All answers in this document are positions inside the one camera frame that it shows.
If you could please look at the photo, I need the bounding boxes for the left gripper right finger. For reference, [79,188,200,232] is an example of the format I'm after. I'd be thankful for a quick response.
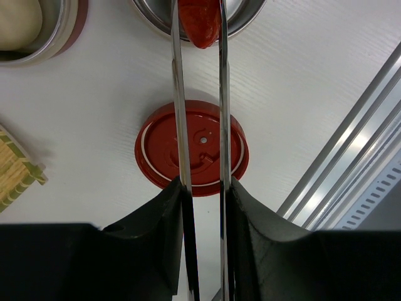
[230,179,400,300]

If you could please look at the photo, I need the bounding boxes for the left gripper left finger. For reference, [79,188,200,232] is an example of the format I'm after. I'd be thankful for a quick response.
[1,179,183,300]

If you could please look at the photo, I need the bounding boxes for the metal tongs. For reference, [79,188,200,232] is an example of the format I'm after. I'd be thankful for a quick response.
[170,1,233,300]

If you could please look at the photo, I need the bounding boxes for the red sausage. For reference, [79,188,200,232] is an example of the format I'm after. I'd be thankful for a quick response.
[178,0,221,49]

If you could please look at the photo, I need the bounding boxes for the round white bun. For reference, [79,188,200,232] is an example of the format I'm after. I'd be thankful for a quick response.
[1,0,43,51]

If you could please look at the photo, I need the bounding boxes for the left red lid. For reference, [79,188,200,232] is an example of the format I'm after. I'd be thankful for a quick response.
[134,100,249,197]

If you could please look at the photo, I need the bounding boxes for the bamboo mat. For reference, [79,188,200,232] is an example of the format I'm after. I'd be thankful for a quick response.
[1,125,48,212]

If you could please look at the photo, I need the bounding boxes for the near steel red bowl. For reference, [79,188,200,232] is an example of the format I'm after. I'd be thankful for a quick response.
[128,0,266,38]

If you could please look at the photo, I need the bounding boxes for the steel red bowl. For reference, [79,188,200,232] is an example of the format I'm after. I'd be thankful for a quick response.
[1,0,89,68]
[128,0,266,38]

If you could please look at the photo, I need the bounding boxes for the far steel red bowl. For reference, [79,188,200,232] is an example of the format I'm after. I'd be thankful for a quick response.
[1,0,89,68]

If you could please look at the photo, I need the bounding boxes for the slotted cable duct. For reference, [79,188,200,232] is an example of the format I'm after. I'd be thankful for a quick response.
[334,151,400,231]

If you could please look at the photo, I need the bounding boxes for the aluminium rail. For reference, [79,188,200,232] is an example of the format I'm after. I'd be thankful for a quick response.
[278,46,400,231]

